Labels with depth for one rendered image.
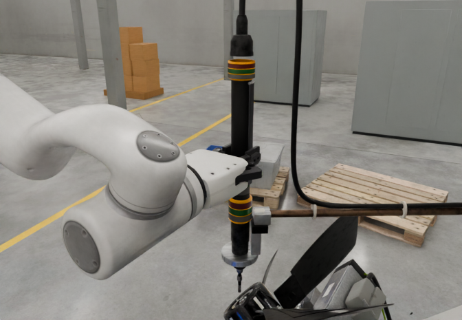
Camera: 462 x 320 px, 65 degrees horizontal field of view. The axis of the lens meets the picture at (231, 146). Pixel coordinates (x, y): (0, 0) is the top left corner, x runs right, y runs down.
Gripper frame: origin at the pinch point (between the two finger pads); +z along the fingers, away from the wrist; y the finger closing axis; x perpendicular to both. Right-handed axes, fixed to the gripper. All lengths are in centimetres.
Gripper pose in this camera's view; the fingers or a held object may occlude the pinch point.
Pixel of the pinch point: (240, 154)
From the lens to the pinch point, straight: 62.8
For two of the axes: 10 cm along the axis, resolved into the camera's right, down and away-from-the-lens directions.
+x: 0.0, -9.4, -3.4
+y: 8.4, 1.9, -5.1
